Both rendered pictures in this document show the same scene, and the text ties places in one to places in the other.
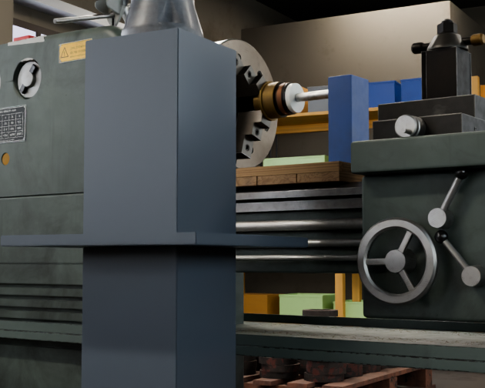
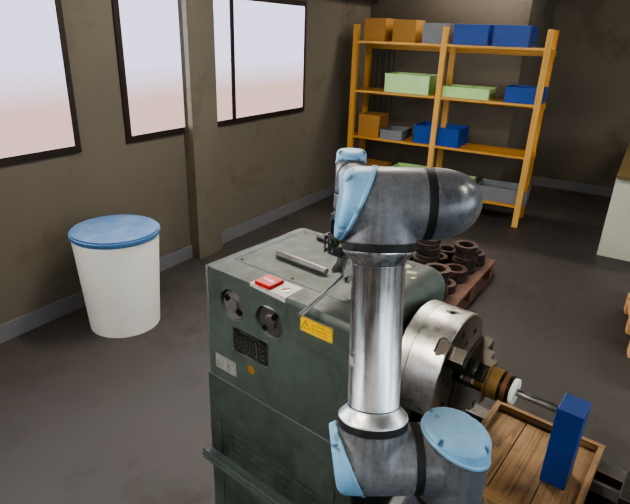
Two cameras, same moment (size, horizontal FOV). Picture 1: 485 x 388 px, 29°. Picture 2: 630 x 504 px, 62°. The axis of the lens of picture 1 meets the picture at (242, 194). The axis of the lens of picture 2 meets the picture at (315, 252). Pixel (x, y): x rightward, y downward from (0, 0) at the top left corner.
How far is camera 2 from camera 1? 1.61 m
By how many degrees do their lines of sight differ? 27
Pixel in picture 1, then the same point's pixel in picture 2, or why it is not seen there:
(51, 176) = (292, 407)
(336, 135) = (554, 454)
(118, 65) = not seen: outside the picture
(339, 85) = (568, 421)
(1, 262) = (249, 436)
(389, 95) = (483, 35)
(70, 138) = (310, 392)
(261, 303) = not seen: hidden behind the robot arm
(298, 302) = not seen: hidden behind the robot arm
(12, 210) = (258, 409)
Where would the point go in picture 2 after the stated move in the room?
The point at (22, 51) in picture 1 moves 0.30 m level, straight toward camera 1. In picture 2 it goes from (264, 299) to (277, 360)
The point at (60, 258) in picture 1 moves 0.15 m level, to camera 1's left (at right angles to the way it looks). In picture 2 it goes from (300, 465) to (250, 462)
